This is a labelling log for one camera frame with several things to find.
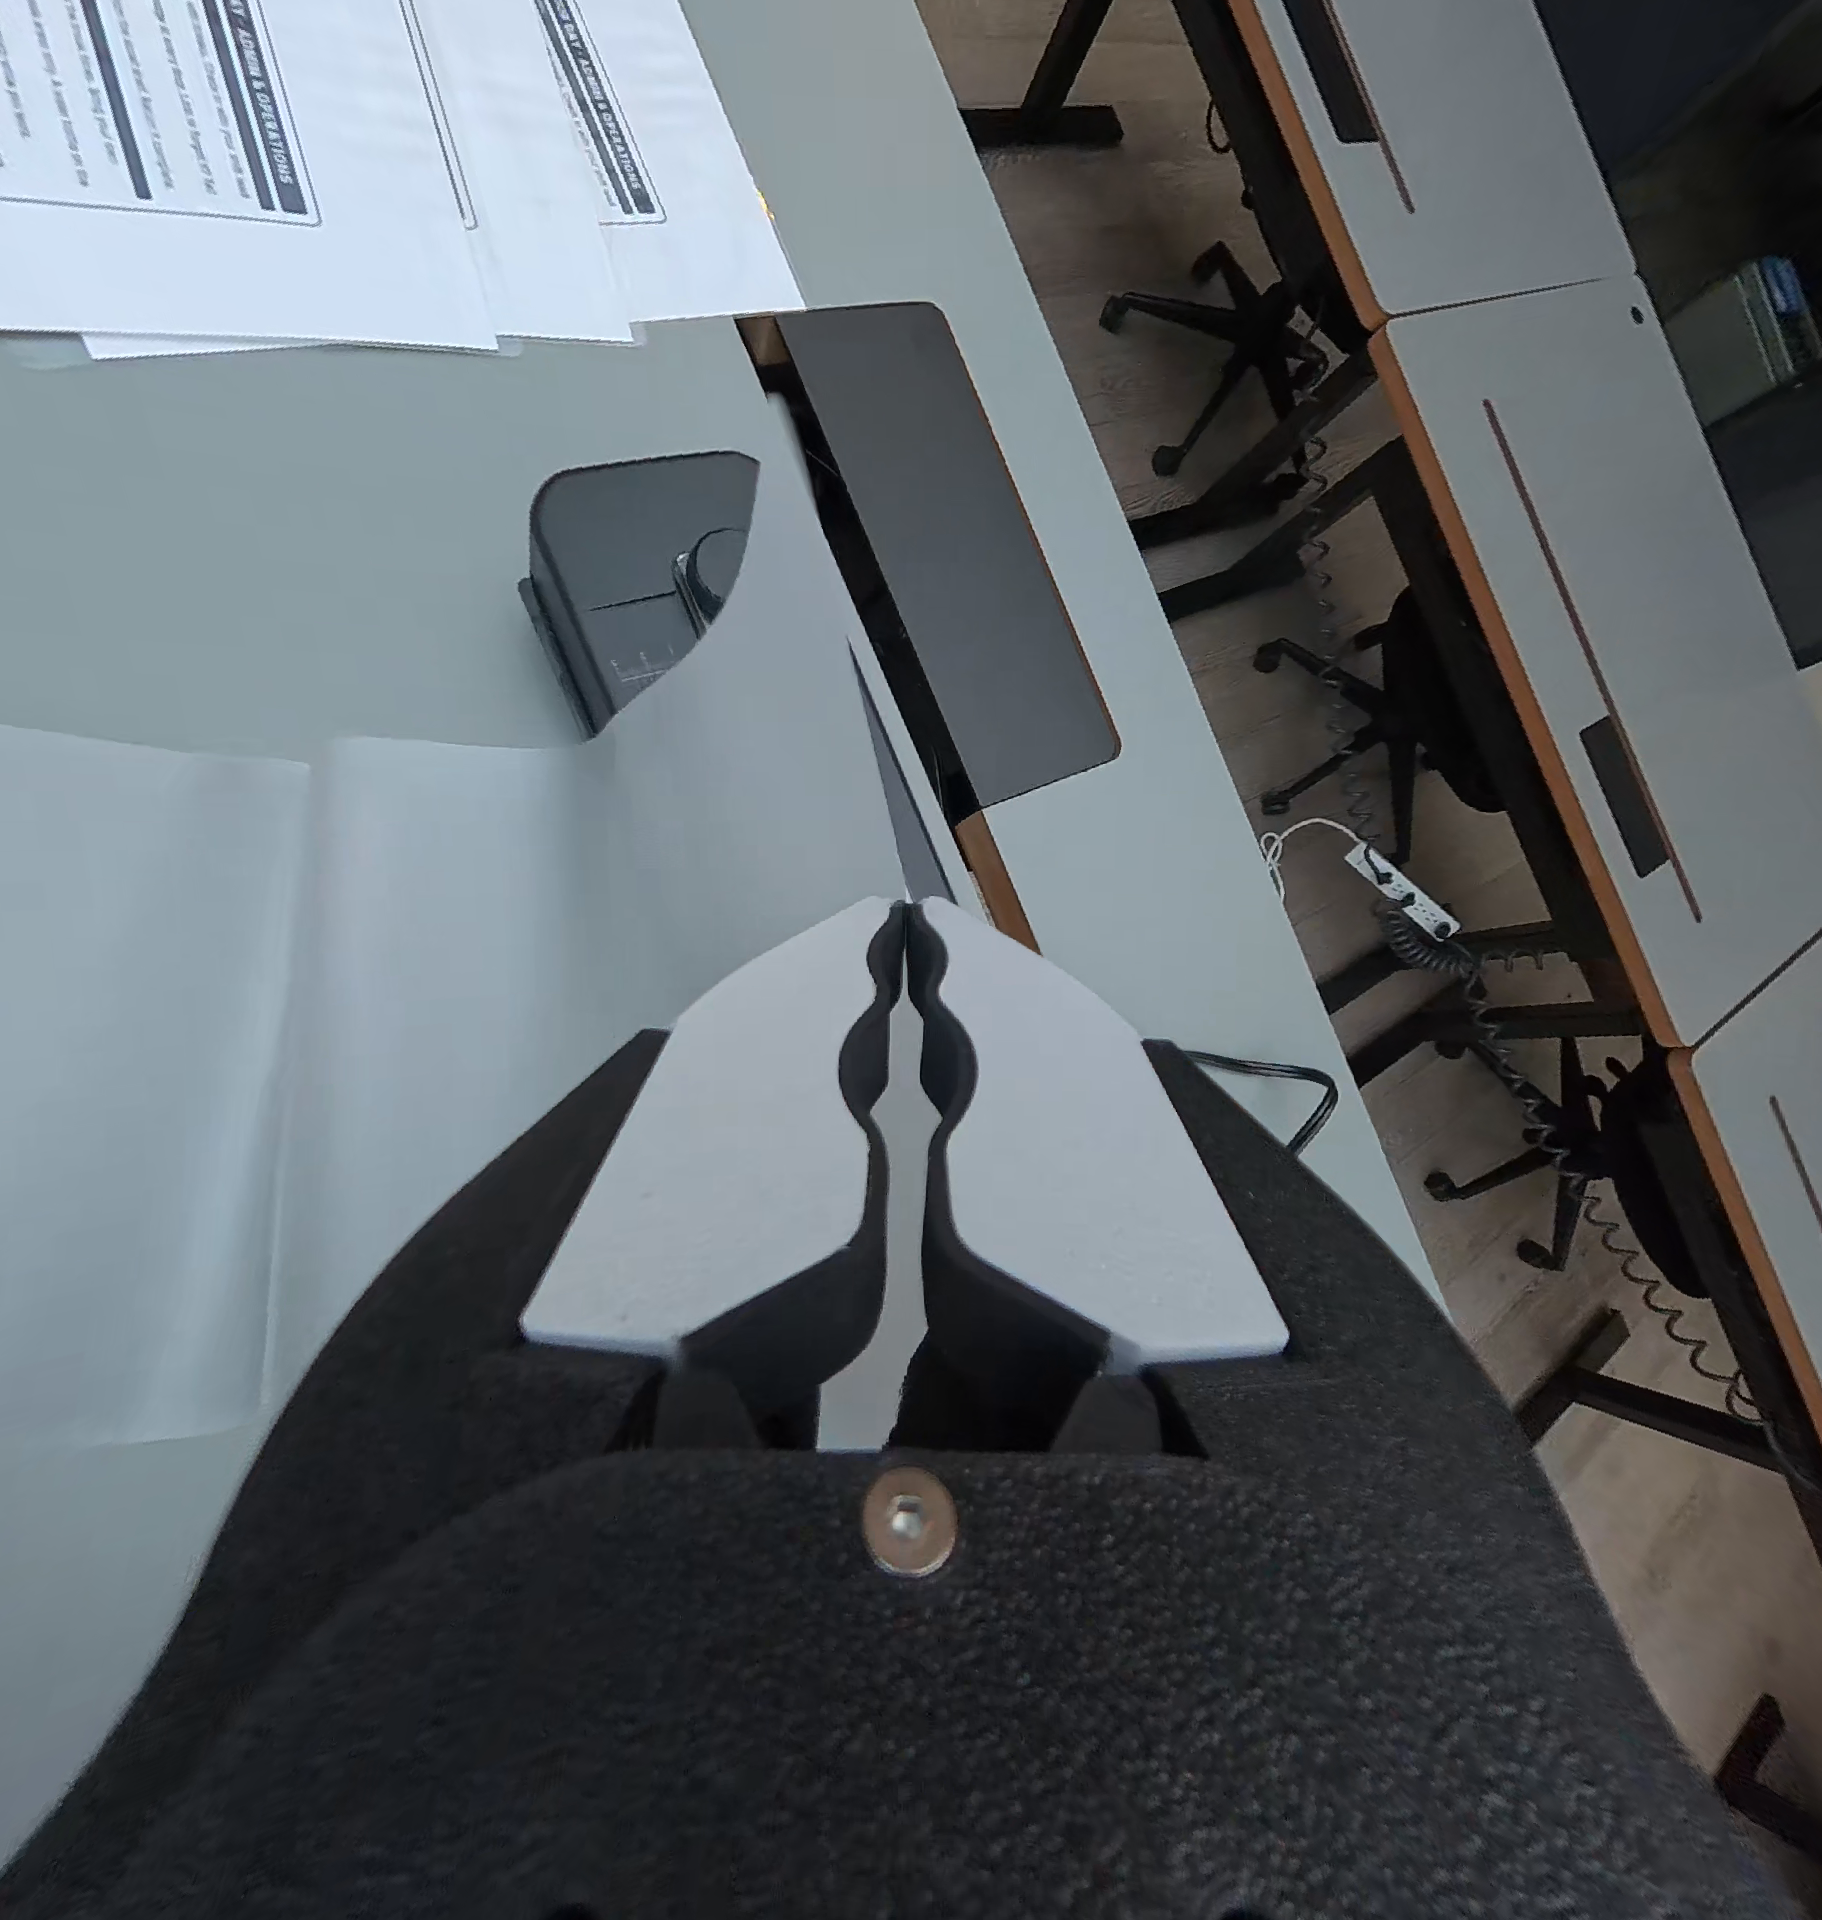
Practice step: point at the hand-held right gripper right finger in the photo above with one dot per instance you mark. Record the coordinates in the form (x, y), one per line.
(1092, 1185)

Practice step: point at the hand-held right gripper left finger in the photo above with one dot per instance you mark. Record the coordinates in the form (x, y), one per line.
(701, 1170)

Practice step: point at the white power strip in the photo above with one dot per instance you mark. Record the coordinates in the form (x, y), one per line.
(1403, 888)

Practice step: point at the black office chair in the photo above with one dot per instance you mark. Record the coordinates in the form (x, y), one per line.
(1241, 323)
(1616, 1155)
(1398, 705)

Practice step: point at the dark partition panel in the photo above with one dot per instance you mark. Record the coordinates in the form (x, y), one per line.
(1736, 135)

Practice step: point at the printed paper sheet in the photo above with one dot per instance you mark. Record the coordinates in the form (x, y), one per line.
(611, 270)
(175, 256)

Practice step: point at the orange-edged grey desk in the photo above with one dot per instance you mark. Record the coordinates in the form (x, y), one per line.
(1647, 600)
(1796, 1201)
(1451, 150)

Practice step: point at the clear plastic sheet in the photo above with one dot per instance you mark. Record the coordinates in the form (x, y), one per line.
(401, 975)

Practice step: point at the black device with knob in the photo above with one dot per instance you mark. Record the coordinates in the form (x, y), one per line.
(611, 586)

